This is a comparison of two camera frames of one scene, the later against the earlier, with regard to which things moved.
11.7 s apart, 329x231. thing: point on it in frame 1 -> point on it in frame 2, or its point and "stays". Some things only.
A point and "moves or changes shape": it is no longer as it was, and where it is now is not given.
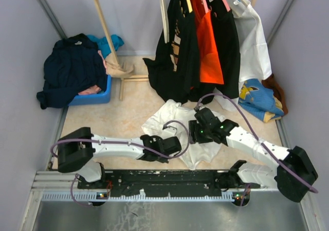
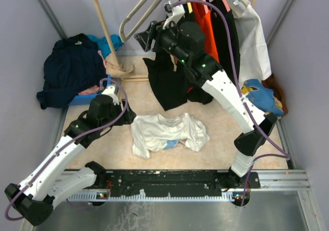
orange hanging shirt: [209, 65] stays
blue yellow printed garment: [256, 98] stays
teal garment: [103, 45] stays
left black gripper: [163, 160] -> [127, 117]
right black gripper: [194, 136] -> [144, 38]
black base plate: [138, 183] stays
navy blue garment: [71, 64] stays
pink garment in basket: [91, 90] stays
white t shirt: [174, 112] moves or changes shape
